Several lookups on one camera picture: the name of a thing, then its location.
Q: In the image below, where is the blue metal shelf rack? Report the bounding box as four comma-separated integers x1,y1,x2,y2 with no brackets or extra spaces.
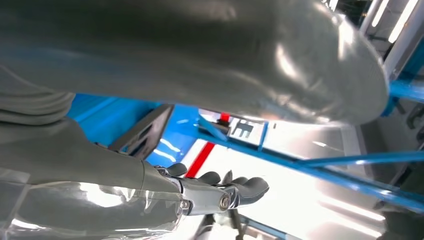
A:
66,36,424,240

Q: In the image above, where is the red barrier belt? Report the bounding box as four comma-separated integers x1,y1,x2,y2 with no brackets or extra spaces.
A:
184,111,233,179

